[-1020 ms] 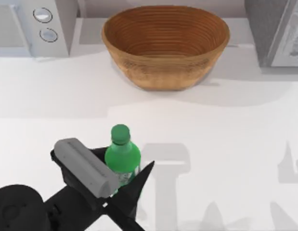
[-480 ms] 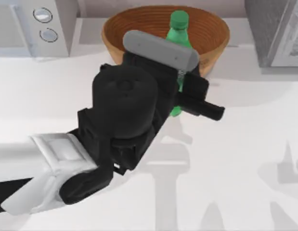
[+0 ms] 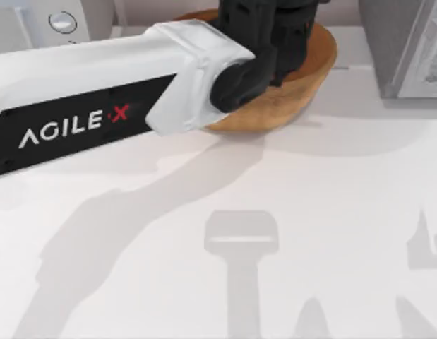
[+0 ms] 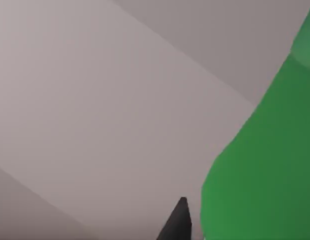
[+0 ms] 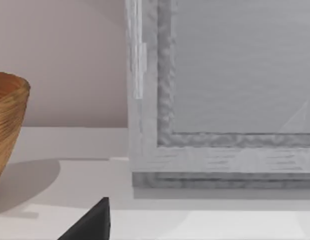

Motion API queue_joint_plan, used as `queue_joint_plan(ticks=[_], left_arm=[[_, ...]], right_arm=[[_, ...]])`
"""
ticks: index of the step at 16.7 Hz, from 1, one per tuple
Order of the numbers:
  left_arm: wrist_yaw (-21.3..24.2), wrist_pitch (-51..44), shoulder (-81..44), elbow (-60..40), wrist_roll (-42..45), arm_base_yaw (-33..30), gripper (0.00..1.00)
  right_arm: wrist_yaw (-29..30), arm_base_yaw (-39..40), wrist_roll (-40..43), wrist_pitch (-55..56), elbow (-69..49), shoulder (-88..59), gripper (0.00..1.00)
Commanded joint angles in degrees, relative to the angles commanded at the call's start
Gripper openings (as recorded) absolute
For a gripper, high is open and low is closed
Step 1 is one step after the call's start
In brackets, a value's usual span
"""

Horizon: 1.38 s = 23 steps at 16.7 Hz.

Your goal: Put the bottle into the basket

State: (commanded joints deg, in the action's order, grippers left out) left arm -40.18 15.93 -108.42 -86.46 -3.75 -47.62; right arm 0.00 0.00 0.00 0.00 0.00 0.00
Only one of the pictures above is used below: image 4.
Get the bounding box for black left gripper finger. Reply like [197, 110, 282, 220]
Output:
[156, 196, 192, 240]

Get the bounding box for green bottle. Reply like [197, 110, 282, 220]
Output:
[200, 4, 310, 240]

